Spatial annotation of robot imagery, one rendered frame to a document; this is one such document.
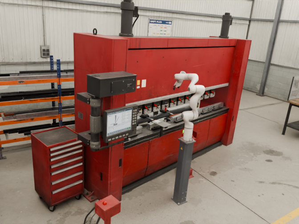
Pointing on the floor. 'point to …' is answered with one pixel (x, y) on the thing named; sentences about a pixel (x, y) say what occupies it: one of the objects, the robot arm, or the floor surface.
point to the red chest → (58, 165)
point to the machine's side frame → (232, 88)
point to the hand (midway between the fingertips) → (175, 88)
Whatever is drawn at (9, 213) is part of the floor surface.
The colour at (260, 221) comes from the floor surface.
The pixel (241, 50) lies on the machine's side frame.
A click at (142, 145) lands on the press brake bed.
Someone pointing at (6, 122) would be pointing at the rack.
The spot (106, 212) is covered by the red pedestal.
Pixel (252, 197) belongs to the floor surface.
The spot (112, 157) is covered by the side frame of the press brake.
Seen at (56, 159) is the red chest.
